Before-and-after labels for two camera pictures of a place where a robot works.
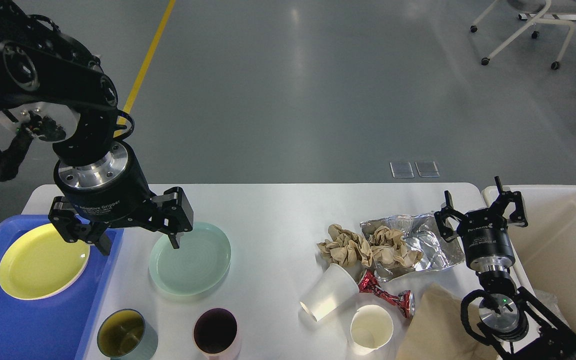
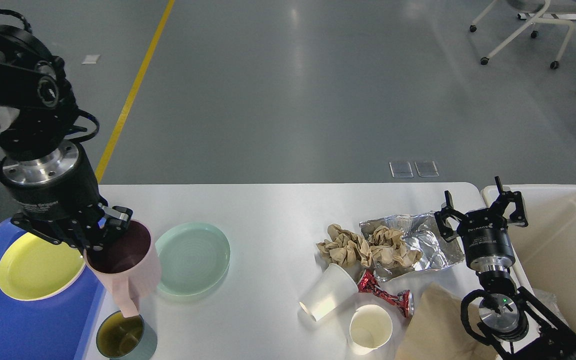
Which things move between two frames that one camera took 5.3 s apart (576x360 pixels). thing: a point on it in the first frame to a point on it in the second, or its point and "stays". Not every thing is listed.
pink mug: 216,332 to 128,267
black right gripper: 484,232 stays
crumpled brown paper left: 345,248 stays
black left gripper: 111,191 to 56,186
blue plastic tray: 2,326 stays
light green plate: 201,261 stays
